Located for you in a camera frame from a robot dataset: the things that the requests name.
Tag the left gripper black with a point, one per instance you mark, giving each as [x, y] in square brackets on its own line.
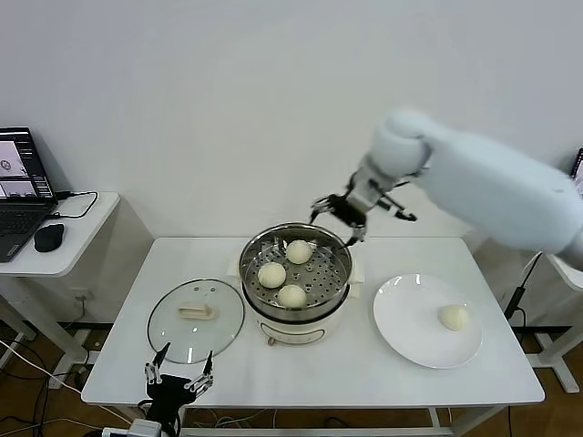
[168, 393]

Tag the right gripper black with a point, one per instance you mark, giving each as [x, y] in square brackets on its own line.
[351, 210]

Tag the round glass lid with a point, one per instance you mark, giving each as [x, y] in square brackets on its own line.
[196, 334]

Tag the white steamed baozi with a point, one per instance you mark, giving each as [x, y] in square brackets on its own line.
[272, 275]
[292, 296]
[453, 317]
[299, 251]

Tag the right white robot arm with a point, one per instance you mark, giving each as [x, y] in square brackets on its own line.
[478, 182]

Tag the perforated steel steamer tray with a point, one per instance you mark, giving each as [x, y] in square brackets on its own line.
[323, 282]

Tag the stainless steel steamer pot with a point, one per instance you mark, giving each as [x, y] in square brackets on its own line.
[319, 310]

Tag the grey floor power strip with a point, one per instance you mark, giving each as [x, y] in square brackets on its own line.
[68, 377]

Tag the cream electric cooker base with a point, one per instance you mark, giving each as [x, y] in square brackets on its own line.
[296, 330]

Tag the white round plate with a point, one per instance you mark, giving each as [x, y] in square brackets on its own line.
[410, 318]

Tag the black computer mouse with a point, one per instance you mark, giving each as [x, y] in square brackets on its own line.
[48, 237]

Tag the open black laptop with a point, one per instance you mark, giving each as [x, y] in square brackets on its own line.
[578, 168]
[23, 218]

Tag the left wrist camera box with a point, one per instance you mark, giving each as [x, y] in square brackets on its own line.
[146, 429]

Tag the white table frame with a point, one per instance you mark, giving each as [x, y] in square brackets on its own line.
[319, 430]

